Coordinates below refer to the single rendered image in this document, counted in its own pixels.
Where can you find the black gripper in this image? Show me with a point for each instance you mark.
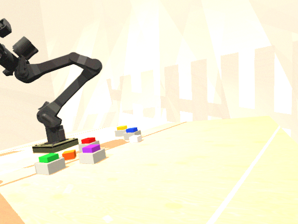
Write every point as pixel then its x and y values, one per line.
pixel 5 29

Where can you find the white block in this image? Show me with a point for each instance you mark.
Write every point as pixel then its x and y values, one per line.
pixel 135 138

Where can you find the red button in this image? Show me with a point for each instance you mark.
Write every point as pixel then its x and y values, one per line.
pixel 88 141

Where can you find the orange block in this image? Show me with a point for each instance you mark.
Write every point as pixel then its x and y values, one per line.
pixel 69 154

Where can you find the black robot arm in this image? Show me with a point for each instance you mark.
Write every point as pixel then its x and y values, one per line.
pixel 27 73

